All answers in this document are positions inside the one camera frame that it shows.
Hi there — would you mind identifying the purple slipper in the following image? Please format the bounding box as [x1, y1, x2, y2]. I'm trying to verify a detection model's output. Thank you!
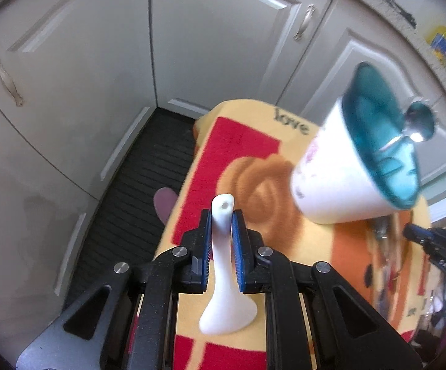
[153, 187, 178, 226]

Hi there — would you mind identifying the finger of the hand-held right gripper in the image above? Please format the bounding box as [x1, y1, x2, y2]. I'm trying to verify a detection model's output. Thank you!
[402, 222, 436, 246]

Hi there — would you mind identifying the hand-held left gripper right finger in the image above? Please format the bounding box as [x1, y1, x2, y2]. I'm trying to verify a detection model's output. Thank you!
[231, 210, 426, 370]

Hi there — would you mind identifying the white cabinet door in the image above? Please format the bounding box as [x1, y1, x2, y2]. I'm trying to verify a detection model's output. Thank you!
[0, 0, 159, 201]
[281, 0, 446, 199]
[150, 0, 338, 121]
[0, 96, 106, 317]

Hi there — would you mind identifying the metal cabinet handle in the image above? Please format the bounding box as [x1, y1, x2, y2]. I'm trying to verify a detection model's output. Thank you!
[0, 59, 25, 108]
[293, 4, 316, 41]

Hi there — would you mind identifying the silver metal spoon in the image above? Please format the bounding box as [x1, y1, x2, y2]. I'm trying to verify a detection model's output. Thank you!
[379, 101, 437, 153]

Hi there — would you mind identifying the floral white cup teal inside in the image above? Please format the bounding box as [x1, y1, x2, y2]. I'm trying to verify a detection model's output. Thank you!
[288, 62, 424, 226]

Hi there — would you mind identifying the black ribbed floor mat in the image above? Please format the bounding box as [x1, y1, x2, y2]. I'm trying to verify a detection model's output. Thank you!
[63, 106, 208, 302]

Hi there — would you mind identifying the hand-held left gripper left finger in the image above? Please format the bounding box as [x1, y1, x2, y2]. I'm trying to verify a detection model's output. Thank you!
[17, 210, 213, 370]

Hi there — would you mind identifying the yellow container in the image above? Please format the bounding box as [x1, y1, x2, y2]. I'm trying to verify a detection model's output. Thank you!
[425, 24, 446, 66]

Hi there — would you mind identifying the printed orange yellow blanket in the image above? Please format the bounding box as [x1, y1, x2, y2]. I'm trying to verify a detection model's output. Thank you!
[128, 99, 434, 370]

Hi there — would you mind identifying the white ceramic spoon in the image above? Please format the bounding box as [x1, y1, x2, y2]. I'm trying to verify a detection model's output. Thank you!
[199, 194, 258, 336]

